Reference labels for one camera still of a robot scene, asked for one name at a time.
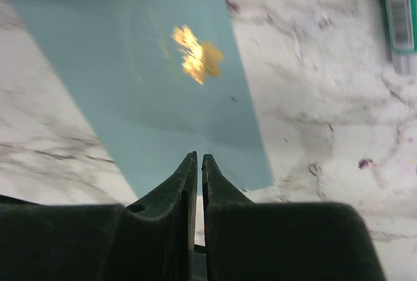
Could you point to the green white glue stick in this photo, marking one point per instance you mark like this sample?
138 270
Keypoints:
401 16

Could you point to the gold seal sticker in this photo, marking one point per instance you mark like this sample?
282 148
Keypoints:
199 59

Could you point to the teal envelope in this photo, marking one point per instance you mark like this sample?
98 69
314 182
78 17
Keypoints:
123 69

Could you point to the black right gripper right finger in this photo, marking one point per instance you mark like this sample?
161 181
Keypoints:
282 241

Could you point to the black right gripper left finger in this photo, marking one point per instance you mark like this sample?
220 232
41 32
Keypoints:
150 239

